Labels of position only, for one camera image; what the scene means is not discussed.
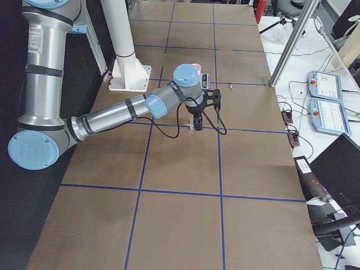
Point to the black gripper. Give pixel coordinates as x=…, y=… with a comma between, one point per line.
x=194, y=111

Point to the pink plastic cup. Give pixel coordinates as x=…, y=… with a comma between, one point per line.
x=197, y=67

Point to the far teach pendant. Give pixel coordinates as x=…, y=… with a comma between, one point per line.
x=325, y=85

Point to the teach pendant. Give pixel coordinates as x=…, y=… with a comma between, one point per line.
x=325, y=85
x=329, y=117

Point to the near teach pendant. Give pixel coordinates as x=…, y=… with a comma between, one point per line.
x=329, y=117

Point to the black monitor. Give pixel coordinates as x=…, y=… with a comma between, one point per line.
x=337, y=168

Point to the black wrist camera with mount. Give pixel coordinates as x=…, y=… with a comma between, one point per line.
x=211, y=98

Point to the white pedestal column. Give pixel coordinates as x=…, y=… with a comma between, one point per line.
x=128, y=74

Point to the aluminium frame post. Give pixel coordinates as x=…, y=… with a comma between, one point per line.
x=301, y=23

